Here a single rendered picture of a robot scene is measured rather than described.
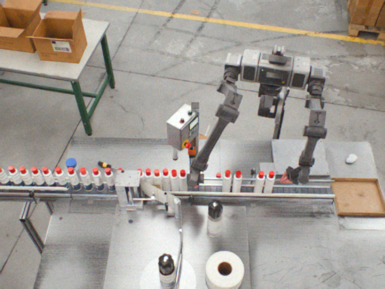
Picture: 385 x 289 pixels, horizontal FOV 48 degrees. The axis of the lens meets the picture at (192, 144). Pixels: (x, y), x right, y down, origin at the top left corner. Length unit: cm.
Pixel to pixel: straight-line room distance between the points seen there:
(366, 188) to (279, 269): 83
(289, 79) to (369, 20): 301
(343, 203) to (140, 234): 128
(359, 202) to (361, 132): 165
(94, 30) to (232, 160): 192
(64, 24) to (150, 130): 123
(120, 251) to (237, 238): 68
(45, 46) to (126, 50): 152
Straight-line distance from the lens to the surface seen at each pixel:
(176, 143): 241
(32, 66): 395
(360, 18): 555
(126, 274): 254
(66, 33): 405
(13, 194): 298
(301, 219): 280
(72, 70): 381
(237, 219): 268
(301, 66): 264
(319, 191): 288
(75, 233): 277
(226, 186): 270
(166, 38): 531
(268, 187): 272
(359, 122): 461
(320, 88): 261
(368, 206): 298
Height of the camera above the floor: 320
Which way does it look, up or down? 51 degrees down
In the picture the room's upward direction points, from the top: straight up
